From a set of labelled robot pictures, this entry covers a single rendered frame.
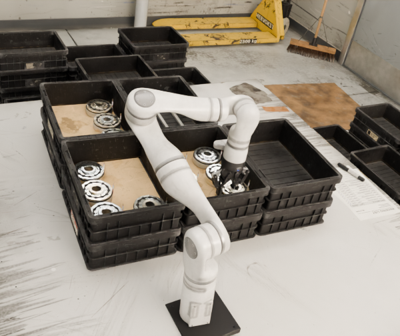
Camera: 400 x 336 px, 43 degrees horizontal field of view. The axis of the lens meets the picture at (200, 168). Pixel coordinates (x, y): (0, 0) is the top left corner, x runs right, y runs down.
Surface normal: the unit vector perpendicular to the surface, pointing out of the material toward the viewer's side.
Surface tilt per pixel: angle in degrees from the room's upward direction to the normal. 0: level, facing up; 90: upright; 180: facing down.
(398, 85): 90
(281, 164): 0
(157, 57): 90
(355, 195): 0
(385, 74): 90
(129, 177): 0
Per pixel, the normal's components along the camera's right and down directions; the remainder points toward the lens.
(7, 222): 0.16, -0.80
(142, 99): 0.18, -0.42
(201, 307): 0.28, 0.58
